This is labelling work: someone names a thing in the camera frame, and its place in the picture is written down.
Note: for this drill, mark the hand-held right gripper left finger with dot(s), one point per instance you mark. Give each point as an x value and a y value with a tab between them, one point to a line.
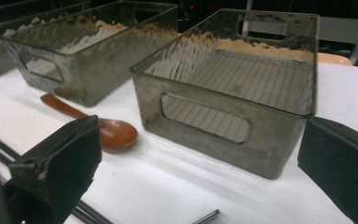
59	168

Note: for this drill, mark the white table mat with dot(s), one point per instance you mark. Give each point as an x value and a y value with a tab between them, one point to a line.
167	186

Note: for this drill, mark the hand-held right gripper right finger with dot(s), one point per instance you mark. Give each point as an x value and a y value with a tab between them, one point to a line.
341	168

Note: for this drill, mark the brown wooden spoon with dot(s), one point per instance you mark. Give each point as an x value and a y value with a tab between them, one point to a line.
118	137

